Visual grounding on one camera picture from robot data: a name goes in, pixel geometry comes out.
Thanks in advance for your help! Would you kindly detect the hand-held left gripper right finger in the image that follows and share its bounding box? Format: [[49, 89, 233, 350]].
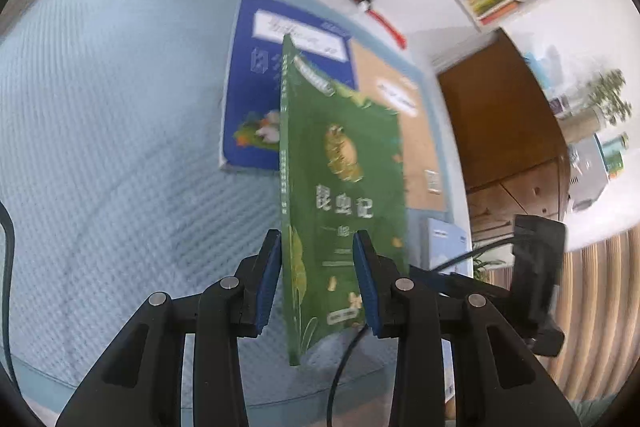
[[351, 230, 582, 427]]

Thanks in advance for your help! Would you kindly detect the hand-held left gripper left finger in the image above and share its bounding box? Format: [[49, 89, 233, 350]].
[[55, 228, 283, 427]]

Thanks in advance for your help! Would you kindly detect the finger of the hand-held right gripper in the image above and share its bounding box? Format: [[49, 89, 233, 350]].
[[407, 263, 513, 303]]

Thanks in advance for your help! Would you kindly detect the green insect book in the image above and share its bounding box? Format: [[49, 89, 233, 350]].
[[279, 33, 408, 367]]

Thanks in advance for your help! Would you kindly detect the blue flower-print book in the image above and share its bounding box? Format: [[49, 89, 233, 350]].
[[218, 0, 358, 174]]

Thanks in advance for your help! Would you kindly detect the pale blue portrait book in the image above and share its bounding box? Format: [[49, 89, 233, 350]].
[[425, 217, 473, 278]]

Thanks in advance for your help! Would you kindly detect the small leafy floor plant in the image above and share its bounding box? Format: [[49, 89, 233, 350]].
[[472, 254, 506, 283]]

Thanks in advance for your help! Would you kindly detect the beige slatted panel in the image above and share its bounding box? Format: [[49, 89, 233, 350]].
[[487, 227, 640, 408]]

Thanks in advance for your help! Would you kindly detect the silver box appliance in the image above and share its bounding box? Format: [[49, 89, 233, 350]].
[[567, 137, 611, 212]]

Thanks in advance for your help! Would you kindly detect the green canister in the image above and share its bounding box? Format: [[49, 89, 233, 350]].
[[602, 134, 628, 180]]

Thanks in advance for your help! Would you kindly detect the kraft brown book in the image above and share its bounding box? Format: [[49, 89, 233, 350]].
[[347, 38, 448, 212]]

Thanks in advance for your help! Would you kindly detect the brown wooden cabinet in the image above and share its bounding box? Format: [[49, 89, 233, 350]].
[[437, 27, 573, 258]]

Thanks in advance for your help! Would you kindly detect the green leafy plant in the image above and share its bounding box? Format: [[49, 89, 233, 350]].
[[585, 69, 633, 128]]

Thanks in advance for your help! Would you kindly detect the light blue tissue box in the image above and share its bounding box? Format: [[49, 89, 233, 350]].
[[522, 47, 561, 88]]

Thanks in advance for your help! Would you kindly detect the blue ginkgo-print table mat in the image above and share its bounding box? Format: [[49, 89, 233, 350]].
[[0, 0, 476, 413]]

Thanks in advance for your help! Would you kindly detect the red tassel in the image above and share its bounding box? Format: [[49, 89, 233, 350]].
[[357, 2, 408, 50]]

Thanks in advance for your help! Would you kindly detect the black cable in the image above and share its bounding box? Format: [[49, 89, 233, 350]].
[[327, 234, 518, 427], [0, 202, 21, 388]]

